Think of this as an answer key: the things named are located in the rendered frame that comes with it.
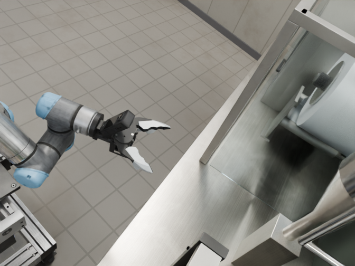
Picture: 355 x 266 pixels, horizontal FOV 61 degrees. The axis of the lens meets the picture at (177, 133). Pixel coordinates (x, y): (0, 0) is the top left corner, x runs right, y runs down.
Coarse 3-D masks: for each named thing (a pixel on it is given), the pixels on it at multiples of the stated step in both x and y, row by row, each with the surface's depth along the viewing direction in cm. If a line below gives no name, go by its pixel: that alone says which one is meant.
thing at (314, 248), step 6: (300, 240) 57; (306, 246) 56; (312, 246) 56; (318, 246) 57; (312, 252) 56; (318, 252) 56; (324, 252) 56; (324, 258) 56; (330, 258) 56; (330, 264) 56; (336, 264) 55; (342, 264) 56
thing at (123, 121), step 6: (120, 114) 76; (126, 114) 74; (132, 114) 75; (108, 120) 81; (114, 120) 78; (120, 120) 74; (126, 120) 74; (132, 120) 75; (102, 126) 82; (108, 126) 78; (114, 126) 75; (120, 126) 74; (126, 126) 74; (102, 132) 80; (108, 132) 79; (114, 132) 78
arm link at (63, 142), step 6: (48, 126) 84; (48, 132) 86; (54, 132) 85; (60, 132) 85; (66, 132) 86; (72, 132) 88; (42, 138) 84; (48, 138) 84; (54, 138) 85; (60, 138) 86; (66, 138) 87; (72, 138) 91; (54, 144) 84; (60, 144) 85; (66, 144) 87; (72, 144) 93; (60, 150) 85; (66, 150) 93
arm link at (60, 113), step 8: (48, 96) 80; (56, 96) 81; (40, 104) 79; (48, 104) 79; (56, 104) 80; (64, 104) 80; (72, 104) 81; (80, 104) 82; (40, 112) 80; (48, 112) 79; (56, 112) 79; (64, 112) 79; (72, 112) 80; (48, 120) 82; (56, 120) 80; (64, 120) 80; (72, 120) 80; (56, 128) 83; (64, 128) 84; (72, 128) 81
